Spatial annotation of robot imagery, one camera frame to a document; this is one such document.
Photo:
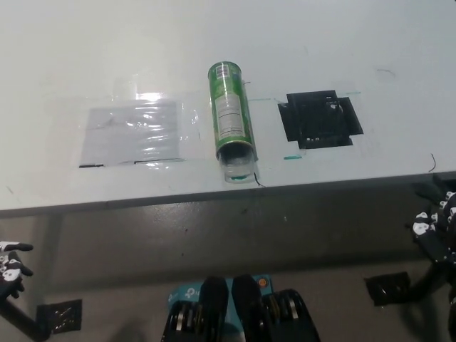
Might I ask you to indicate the grey paper sheet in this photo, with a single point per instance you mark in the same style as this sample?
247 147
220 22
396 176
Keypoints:
124 135

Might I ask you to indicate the robot left hand black white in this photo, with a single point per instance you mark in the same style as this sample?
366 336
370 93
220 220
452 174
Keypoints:
12 265

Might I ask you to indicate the black tape square patch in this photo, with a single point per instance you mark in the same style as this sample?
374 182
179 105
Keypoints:
317 121

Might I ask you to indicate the robot body black teal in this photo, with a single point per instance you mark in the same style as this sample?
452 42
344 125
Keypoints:
242 313

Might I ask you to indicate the small teal tape strip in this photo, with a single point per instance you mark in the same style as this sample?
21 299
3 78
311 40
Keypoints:
292 157

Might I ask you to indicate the green chips can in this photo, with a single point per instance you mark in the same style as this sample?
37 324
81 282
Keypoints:
228 107

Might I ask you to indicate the clear plastic chips tray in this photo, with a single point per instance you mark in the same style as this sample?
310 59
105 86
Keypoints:
238 168

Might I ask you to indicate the black floor tape patch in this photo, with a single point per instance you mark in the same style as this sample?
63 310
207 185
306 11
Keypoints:
62 315
386 288

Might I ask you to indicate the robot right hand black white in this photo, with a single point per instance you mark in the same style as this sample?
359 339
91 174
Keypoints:
432 242

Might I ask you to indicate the clear plastic film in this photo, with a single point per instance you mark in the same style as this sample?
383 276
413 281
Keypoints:
190 117

